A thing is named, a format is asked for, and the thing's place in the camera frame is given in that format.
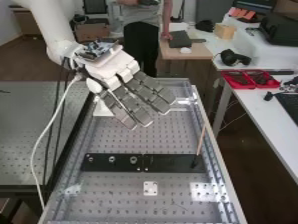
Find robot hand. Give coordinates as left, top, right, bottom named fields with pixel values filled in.
left=72, top=39, right=179, bottom=131

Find person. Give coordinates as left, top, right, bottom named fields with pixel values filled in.
left=105, top=0, right=176, bottom=79

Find wooden desk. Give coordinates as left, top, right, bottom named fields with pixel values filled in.
left=156, top=31, right=216, bottom=82

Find cardboard box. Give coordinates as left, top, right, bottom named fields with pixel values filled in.
left=72, top=22, right=112, bottom=43

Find flat black pad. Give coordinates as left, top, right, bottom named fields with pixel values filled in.
left=168, top=29, right=195, bottom=49

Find thin stick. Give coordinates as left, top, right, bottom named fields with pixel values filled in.
left=193, top=124, right=209, bottom=159

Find black headphones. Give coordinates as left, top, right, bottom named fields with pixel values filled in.
left=220, top=48, right=253, bottom=67

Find red tray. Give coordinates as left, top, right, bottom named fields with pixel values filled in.
left=245, top=69, right=282, bottom=90
left=220, top=69, right=258, bottom=91

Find black plate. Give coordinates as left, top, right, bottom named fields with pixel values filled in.
left=80, top=152, right=208, bottom=174

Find small wooden box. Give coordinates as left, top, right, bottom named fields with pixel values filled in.
left=213, top=22, right=237, bottom=41

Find white square block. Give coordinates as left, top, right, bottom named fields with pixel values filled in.
left=141, top=180, right=160, bottom=197

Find white desk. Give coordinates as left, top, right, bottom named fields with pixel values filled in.
left=212, top=74, right=298, bottom=188
left=212, top=14, right=298, bottom=73

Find clear box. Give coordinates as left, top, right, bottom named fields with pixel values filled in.
left=40, top=77, right=249, bottom=224

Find black keyboard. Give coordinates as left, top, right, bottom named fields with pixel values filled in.
left=274, top=92, right=298, bottom=126

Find large black case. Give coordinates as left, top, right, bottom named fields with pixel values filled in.
left=258, top=12, right=298, bottom=47

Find black cable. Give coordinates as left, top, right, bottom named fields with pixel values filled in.
left=42, top=58, right=75, bottom=188

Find white cable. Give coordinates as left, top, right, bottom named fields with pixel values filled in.
left=28, top=73, right=85, bottom=210

